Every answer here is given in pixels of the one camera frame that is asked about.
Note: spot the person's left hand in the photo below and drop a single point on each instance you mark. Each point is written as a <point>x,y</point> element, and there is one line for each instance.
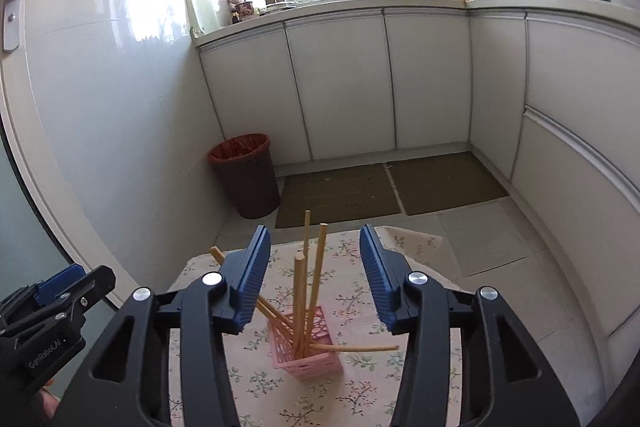
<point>51,404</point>

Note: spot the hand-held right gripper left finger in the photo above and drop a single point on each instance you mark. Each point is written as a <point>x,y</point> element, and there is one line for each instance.
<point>250,282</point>

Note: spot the brown floor mat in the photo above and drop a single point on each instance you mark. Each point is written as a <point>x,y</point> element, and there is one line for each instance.
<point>445,184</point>
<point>340,197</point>

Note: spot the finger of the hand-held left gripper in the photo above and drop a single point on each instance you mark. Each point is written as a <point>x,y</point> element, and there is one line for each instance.
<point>57,284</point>
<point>95,287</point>

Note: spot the pink perforated chopstick holder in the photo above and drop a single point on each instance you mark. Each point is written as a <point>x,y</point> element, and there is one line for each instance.
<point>312,359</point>

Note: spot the white base cabinet with drawers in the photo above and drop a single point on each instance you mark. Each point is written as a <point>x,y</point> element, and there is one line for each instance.
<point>560,132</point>

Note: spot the group of wooden chopsticks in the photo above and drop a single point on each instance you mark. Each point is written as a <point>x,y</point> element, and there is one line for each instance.
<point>300,297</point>

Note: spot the floral tablecloth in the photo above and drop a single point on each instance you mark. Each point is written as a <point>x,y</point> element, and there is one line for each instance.
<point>330,402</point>

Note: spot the brown trash bin red bag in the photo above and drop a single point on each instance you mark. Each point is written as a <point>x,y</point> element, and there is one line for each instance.
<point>250,182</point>

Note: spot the white cutting board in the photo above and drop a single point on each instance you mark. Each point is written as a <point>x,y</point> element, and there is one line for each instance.
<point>200,9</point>

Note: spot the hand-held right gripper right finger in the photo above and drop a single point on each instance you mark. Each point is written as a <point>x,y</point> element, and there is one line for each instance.
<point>380,282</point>

